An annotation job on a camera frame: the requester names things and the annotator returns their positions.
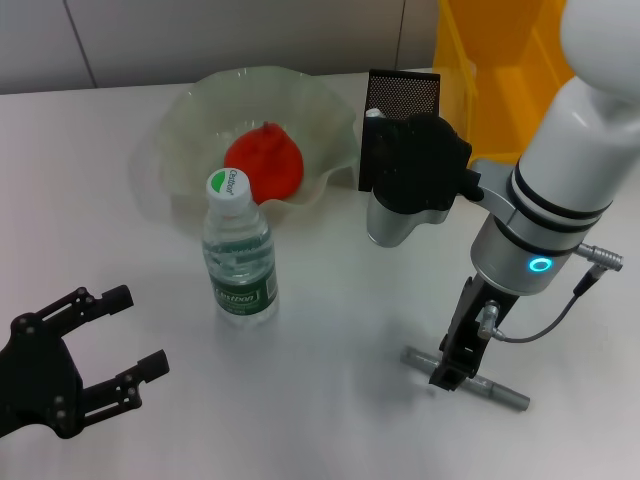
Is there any clear green-label water bottle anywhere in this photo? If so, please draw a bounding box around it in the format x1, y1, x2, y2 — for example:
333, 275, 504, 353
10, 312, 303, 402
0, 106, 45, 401
201, 168, 280, 329

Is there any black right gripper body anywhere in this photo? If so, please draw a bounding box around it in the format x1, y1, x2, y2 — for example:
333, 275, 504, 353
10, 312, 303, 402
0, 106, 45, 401
438, 273, 522, 374

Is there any right arm gripper cable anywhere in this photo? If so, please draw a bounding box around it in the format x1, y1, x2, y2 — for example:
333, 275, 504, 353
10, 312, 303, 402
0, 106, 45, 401
476, 241, 627, 344

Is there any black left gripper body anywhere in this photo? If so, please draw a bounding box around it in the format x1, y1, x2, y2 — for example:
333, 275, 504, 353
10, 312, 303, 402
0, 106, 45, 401
0, 311, 85, 441

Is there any green glass fruit bowl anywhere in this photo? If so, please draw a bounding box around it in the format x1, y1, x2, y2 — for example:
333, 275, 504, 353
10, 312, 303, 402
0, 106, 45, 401
158, 64, 360, 232

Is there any yellow plastic storage bin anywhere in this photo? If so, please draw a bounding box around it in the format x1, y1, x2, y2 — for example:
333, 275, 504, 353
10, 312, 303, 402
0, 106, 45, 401
432, 0, 577, 166

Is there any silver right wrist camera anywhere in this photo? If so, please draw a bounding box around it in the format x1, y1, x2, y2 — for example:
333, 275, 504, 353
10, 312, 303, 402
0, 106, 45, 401
365, 112, 485, 249

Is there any black mesh trash can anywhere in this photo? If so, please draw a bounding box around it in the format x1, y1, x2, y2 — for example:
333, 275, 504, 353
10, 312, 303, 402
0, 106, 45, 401
357, 68, 442, 194

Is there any grey marker pen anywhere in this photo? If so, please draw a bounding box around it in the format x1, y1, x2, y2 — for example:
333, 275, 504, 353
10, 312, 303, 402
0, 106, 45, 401
399, 345, 531, 413

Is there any orange fruit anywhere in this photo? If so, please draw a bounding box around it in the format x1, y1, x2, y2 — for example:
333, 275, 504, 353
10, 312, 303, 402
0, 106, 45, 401
223, 121, 305, 205

